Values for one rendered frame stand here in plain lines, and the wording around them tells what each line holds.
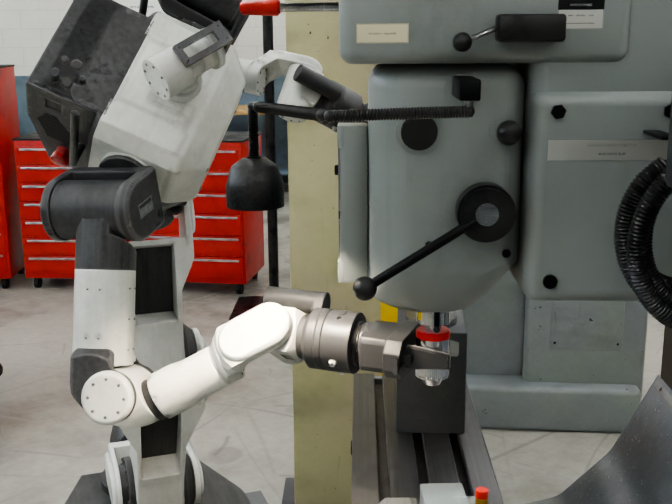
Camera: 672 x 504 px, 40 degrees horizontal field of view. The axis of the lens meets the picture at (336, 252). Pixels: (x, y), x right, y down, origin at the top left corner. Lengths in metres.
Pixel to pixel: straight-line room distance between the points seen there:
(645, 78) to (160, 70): 0.67
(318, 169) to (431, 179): 1.85
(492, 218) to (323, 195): 1.90
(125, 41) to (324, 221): 1.58
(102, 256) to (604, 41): 0.75
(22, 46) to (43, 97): 9.36
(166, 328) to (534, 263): 0.91
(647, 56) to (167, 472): 1.35
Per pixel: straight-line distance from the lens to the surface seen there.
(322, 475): 3.29
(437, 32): 1.08
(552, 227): 1.13
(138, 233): 1.39
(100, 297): 1.38
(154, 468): 2.06
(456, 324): 1.62
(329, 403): 3.17
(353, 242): 1.21
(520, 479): 3.66
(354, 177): 1.19
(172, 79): 1.37
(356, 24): 1.08
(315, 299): 1.33
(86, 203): 1.40
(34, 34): 10.80
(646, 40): 1.14
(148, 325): 1.84
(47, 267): 6.33
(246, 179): 1.11
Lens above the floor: 1.67
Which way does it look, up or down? 14 degrees down
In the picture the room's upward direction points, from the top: straight up
